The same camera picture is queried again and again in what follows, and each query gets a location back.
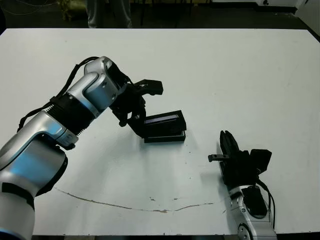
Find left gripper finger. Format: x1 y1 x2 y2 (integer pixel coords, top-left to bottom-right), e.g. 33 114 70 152
140 96 148 119
128 117 146 138

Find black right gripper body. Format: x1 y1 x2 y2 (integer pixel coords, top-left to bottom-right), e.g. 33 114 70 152
207 150 260 187

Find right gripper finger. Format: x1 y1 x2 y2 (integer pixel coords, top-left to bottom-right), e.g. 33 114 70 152
219 130 232 157
224 130 242 157

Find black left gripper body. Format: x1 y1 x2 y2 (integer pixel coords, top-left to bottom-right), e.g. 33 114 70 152
109 63 141 127

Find black box lid blue label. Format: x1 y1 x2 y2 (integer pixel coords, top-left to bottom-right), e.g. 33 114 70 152
143 109 188 138

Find black box base white inlay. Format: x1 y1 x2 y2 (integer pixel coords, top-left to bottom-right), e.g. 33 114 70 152
144 129 187 144

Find person legs grey trousers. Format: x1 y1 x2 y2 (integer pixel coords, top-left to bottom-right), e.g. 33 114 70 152
86 0 133 29

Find yellow green plant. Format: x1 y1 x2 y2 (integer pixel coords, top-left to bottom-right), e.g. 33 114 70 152
57 0 73 21

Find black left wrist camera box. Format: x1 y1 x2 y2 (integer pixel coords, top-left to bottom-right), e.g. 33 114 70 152
131 79 164 97

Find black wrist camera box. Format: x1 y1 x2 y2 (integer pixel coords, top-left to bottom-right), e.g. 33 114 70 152
131 79 164 97
249 149 273 174

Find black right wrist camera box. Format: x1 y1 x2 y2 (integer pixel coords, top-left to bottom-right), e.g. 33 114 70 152
249 149 273 174

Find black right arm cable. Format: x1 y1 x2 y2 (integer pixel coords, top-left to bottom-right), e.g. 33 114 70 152
256 179 276 230

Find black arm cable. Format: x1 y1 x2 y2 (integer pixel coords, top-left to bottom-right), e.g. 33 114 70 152
256 179 276 230
16 56 101 133

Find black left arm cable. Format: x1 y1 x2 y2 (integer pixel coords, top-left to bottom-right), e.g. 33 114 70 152
16 56 101 133

